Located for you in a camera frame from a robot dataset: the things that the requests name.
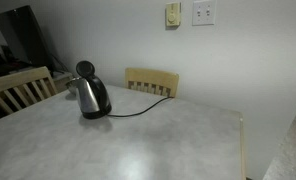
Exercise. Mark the stainless steel electric kettle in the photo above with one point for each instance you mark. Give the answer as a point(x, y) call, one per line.
point(90, 92)

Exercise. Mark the wooden chair behind table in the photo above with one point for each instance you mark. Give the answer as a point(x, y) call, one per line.
point(152, 81)

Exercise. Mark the black monitor screen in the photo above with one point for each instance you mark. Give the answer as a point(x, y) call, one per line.
point(24, 37)

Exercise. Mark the wooden chair at left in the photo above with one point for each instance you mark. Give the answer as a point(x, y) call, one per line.
point(25, 88)

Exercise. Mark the white light switch plate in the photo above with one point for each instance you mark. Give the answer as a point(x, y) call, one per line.
point(204, 12)

